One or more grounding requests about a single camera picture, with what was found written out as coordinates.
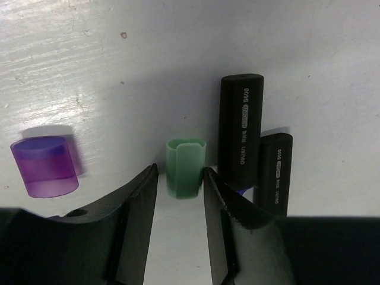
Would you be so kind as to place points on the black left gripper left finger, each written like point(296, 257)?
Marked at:
point(104, 242)

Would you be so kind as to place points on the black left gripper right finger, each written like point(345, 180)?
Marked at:
point(248, 245)

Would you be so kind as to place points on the black purple tip highlighter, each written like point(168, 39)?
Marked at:
point(239, 130)

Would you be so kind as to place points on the black orange tip highlighter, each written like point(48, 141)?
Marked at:
point(274, 170)

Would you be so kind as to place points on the pale green pen cap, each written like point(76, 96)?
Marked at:
point(185, 160)

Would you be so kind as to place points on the purple pen cap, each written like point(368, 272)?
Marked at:
point(46, 166)

